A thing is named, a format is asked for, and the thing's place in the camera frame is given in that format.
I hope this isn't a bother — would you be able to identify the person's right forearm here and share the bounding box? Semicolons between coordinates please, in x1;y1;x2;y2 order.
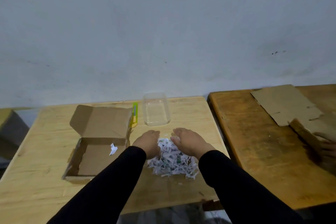
198;150;305;224

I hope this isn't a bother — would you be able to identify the yellow green utility knife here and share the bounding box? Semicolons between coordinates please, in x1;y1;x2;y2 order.
130;102;139;128

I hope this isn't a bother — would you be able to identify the brown cardboard strip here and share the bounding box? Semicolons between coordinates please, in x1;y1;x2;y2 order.
289;118;328;155

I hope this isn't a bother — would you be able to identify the pile of shredded white paper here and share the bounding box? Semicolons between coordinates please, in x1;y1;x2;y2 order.
147;138;199;180

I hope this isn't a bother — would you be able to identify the open brown cardboard box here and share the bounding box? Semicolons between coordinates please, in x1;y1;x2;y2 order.
62;104;133;183

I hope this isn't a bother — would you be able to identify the person's left hand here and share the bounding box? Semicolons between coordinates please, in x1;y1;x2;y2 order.
132;130;161;160

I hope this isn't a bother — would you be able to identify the person's right hand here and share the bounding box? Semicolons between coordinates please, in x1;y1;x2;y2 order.
170;127;216;160

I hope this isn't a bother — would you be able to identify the flat brown cardboard sheet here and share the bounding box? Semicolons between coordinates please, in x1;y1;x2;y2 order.
250;84;336;141

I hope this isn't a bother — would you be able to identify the clear plastic container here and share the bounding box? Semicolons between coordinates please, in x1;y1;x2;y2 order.
142;92;171;127

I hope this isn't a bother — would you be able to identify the person's left forearm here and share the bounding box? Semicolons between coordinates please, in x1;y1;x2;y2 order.
47;146;147;224

